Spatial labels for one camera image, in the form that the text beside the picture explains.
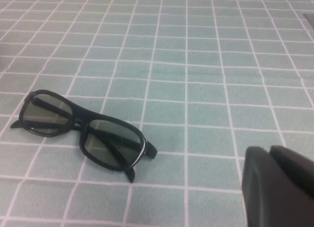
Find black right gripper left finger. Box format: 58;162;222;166
241;145;314;227

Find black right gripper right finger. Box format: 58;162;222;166
268;144;314;200

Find black frame sunglasses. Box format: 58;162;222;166
9;89;157;184

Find green white checked tablecloth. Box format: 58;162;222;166
0;0;314;227

